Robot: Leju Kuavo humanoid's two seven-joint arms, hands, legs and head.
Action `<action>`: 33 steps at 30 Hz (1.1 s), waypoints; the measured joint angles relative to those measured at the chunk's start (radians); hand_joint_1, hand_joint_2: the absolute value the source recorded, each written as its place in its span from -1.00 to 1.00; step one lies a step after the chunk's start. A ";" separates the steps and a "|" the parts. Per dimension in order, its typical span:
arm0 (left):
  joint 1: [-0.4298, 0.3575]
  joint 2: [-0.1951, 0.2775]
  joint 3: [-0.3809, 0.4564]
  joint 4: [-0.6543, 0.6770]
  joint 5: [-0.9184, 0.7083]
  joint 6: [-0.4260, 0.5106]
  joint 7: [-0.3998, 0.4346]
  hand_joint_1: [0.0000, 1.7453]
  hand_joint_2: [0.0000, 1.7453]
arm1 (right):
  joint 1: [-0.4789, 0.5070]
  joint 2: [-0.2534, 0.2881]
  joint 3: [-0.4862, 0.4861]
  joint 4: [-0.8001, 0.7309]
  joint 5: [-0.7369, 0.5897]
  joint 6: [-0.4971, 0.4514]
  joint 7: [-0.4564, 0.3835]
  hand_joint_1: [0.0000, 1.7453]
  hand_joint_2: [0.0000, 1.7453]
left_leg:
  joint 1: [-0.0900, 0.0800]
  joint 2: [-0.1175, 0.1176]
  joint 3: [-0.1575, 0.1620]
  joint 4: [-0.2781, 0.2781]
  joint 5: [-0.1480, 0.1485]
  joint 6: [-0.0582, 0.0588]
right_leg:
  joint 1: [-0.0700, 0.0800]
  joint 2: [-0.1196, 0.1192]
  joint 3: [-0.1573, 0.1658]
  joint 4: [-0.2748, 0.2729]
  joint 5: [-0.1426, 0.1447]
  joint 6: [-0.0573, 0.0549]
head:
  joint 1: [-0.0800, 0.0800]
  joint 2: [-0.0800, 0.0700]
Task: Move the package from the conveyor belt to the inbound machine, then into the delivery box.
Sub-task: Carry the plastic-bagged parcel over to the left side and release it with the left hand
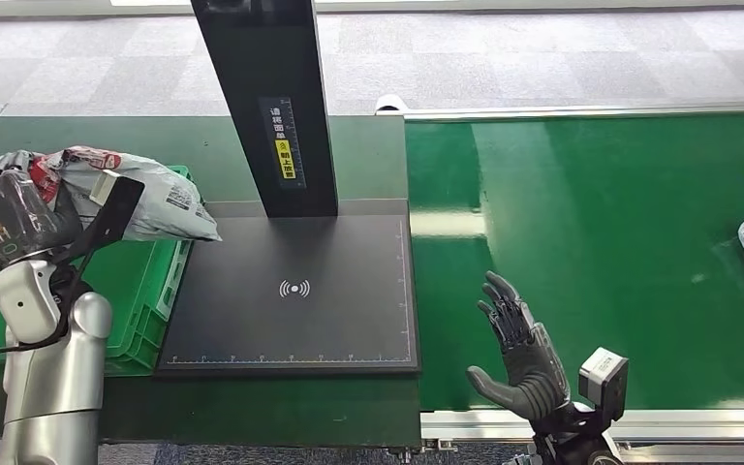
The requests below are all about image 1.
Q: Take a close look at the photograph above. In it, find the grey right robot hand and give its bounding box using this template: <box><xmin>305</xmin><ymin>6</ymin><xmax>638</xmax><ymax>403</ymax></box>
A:
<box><xmin>465</xmin><ymin>269</ymin><xmax>573</xmax><ymax>423</ymax></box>

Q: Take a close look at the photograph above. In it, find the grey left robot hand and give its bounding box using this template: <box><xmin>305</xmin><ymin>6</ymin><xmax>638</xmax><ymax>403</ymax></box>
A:
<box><xmin>0</xmin><ymin>149</ymin><xmax>85</xmax><ymax>270</ymax></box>

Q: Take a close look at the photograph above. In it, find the grey package with red print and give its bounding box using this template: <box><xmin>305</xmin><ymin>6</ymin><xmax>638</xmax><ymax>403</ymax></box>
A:
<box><xmin>27</xmin><ymin>145</ymin><xmax>223</xmax><ymax>244</ymax></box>

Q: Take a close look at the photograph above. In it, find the green conveyor belt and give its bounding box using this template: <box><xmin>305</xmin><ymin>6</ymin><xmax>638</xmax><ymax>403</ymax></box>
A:
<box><xmin>404</xmin><ymin>111</ymin><xmax>744</xmax><ymax>413</ymax></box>

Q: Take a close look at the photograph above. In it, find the white conveyor end cap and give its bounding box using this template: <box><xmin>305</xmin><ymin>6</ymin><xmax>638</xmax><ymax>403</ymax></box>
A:
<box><xmin>375</xmin><ymin>94</ymin><xmax>409</xmax><ymax>117</ymax></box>

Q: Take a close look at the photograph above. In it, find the green plastic crate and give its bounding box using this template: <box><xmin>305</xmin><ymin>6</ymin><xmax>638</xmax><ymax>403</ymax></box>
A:
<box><xmin>0</xmin><ymin>165</ymin><xmax>195</xmax><ymax>379</ymax></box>

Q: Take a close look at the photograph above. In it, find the black scanner platform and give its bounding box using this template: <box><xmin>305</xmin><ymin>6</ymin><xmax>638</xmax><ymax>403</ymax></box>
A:
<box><xmin>156</xmin><ymin>199</ymin><xmax>422</xmax><ymax>378</ymax></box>

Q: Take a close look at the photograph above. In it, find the black yellow column label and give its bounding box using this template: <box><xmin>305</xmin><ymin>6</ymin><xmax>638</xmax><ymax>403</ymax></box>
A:
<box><xmin>257</xmin><ymin>96</ymin><xmax>308</xmax><ymax>191</ymax></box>

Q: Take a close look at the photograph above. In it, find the black scanner column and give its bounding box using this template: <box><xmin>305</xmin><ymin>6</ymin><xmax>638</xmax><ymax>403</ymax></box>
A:
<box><xmin>190</xmin><ymin>0</ymin><xmax>340</xmax><ymax>220</ymax></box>

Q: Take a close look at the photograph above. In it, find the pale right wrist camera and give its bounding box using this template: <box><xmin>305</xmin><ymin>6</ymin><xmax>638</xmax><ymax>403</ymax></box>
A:
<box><xmin>577</xmin><ymin>347</ymin><xmax>631</xmax><ymax>425</ymax></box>

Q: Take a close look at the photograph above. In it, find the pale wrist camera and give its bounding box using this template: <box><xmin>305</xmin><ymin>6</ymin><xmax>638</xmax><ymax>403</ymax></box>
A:
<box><xmin>577</xmin><ymin>347</ymin><xmax>631</xmax><ymax>425</ymax></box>
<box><xmin>78</xmin><ymin>169</ymin><xmax>147</xmax><ymax>260</ymax></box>

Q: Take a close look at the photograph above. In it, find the aluminium conveyor frame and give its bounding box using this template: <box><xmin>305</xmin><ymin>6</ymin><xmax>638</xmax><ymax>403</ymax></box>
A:
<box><xmin>375</xmin><ymin>94</ymin><xmax>744</xmax><ymax>465</ymax></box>

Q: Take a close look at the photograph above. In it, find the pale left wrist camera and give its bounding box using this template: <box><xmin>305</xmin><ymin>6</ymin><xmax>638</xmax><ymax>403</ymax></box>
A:
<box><xmin>78</xmin><ymin>169</ymin><xmax>147</xmax><ymax>260</ymax></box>

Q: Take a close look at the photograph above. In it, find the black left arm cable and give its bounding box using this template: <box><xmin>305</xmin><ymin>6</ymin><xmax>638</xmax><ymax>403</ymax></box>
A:
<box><xmin>0</xmin><ymin>246</ymin><xmax>94</xmax><ymax>366</ymax></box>

